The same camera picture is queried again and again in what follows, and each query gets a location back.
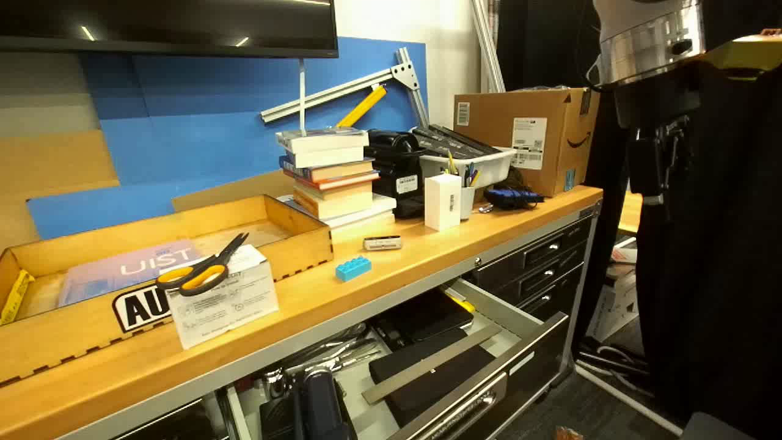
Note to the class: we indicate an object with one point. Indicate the blue lego brick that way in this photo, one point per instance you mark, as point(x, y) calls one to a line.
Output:
point(353, 268)

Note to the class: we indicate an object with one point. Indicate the grey metal drawer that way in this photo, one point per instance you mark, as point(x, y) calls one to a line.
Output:
point(489, 382)

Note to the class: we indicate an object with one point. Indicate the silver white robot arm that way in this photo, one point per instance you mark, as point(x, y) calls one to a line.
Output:
point(652, 39)

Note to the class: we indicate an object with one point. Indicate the closed black drawer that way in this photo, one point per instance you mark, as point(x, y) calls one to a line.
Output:
point(557, 302)
point(529, 253)
point(542, 279)

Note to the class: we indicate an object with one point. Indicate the small silver metal object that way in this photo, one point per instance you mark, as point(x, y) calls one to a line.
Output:
point(382, 243)

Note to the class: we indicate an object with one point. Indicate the white flat book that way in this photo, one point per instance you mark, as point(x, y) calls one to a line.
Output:
point(363, 220)

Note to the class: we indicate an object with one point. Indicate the small white box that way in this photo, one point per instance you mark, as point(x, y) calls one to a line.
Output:
point(444, 203)

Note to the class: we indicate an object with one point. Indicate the black device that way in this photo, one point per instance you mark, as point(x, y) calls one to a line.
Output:
point(394, 168)

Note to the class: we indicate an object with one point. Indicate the tan thick book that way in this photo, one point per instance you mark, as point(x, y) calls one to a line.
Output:
point(333, 198)

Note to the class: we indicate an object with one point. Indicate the red covered book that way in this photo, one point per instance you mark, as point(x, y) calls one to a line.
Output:
point(339, 174)

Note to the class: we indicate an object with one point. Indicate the white plastic bin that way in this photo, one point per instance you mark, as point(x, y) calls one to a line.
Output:
point(480, 168)

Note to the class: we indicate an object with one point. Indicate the small yellow object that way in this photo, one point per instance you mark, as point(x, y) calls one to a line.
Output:
point(463, 303)

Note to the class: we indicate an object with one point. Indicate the yellow bar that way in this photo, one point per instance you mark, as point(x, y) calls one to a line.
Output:
point(363, 107)

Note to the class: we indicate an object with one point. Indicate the blue black tool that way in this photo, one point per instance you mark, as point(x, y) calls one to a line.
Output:
point(515, 197)

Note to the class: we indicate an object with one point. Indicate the black foam pad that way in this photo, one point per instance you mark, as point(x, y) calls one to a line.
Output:
point(444, 391)
point(407, 357)

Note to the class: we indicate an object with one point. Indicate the thin white rod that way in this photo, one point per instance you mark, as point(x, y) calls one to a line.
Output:
point(302, 99)

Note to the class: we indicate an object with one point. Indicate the brown cardboard shipping box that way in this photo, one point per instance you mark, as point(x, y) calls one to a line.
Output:
point(538, 135)

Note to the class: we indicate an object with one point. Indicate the white paper card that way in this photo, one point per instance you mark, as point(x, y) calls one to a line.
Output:
point(232, 314)

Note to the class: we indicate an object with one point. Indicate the black cylindrical tool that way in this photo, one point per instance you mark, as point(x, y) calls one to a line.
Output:
point(327, 407)

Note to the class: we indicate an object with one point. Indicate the leaning aluminium profile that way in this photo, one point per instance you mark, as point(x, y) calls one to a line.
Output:
point(487, 44)

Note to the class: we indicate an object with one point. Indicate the blue board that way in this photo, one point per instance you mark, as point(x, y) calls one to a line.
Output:
point(204, 130)

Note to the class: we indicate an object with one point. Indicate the white box under bench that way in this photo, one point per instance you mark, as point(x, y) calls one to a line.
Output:
point(614, 306)

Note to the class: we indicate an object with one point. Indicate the black white letter sticker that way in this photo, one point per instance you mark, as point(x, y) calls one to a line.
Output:
point(137, 308)

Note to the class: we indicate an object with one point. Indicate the purple UIST booklet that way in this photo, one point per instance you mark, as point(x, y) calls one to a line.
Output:
point(107, 272)

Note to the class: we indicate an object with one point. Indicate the black flat screen monitor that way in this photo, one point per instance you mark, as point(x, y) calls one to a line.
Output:
point(162, 25)

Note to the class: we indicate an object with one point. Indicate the black cloth cover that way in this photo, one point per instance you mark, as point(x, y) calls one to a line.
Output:
point(716, 245)

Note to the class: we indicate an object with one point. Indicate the wooden laser cut tray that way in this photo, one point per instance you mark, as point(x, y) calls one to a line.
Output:
point(82, 327)

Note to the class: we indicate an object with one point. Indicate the yellow strip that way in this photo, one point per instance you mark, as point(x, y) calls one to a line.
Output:
point(16, 297)

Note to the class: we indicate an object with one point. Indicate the aluminium bracket rail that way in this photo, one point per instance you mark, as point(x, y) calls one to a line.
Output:
point(351, 87)

